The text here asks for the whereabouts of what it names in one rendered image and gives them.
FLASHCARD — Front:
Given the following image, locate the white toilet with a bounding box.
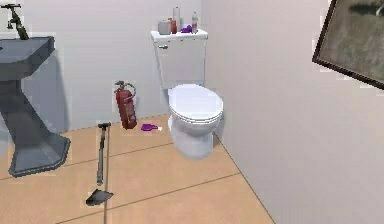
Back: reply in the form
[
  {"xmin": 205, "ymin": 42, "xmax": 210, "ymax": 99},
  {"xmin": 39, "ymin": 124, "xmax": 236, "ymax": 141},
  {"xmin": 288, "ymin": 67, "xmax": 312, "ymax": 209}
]
[{"xmin": 149, "ymin": 29, "xmax": 225, "ymax": 161}]

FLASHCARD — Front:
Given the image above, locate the purple cloth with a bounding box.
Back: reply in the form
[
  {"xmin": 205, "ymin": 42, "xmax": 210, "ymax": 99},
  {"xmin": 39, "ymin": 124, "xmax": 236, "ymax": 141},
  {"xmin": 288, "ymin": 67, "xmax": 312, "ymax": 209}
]
[{"xmin": 140, "ymin": 123, "xmax": 163, "ymax": 132}]

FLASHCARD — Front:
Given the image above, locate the red fire extinguisher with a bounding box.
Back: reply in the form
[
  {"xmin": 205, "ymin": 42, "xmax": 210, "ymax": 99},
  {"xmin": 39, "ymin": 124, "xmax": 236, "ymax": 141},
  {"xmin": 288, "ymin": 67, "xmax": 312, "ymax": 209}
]
[{"xmin": 113, "ymin": 80, "xmax": 138, "ymax": 131}]

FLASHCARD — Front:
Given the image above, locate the grey round container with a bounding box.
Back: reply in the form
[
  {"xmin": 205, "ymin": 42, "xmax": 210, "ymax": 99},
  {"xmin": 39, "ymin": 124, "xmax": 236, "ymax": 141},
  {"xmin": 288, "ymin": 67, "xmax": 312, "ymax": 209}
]
[{"xmin": 157, "ymin": 20, "xmax": 172, "ymax": 36}]

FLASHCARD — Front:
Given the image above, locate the white spray bottle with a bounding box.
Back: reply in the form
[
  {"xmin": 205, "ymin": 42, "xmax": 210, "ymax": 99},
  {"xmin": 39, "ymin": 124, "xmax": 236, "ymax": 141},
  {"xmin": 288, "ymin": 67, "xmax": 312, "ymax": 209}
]
[{"xmin": 191, "ymin": 10, "xmax": 199, "ymax": 35}]

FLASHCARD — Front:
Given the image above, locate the white paper roll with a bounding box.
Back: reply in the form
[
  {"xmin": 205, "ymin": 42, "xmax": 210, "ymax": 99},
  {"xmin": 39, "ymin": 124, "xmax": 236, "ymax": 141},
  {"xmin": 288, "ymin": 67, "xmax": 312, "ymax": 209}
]
[{"xmin": 172, "ymin": 6, "xmax": 182, "ymax": 33}]

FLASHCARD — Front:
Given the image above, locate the dark grey sink tap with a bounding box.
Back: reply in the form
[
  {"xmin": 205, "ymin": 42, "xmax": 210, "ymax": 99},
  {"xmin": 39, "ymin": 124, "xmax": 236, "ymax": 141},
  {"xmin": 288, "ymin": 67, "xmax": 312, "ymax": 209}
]
[{"xmin": 0, "ymin": 3, "xmax": 30, "ymax": 41}]

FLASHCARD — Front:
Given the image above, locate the grey long-handled dustpan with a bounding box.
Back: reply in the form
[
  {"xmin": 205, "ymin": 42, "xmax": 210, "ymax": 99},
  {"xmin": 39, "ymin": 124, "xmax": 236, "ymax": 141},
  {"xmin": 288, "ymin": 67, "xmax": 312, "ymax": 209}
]
[{"xmin": 85, "ymin": 121, "xmax": 115, "ymax": 207}]

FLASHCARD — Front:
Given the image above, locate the grey pedestal sink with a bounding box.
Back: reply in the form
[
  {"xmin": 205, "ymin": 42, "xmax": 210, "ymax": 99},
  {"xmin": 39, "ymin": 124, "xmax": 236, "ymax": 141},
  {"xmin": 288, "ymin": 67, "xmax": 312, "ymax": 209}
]
[{"xmin": 0, "ymin": 36, "xmax": 72, "ymax": 178}]

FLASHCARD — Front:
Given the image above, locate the dark framed wall picture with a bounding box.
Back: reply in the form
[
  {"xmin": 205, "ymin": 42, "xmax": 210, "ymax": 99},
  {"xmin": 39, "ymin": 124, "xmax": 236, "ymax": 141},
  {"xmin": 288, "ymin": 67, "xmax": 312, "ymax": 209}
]
[{"xmin": 311, "ymin": 0, "xmax": 384, "ymax": 90}]

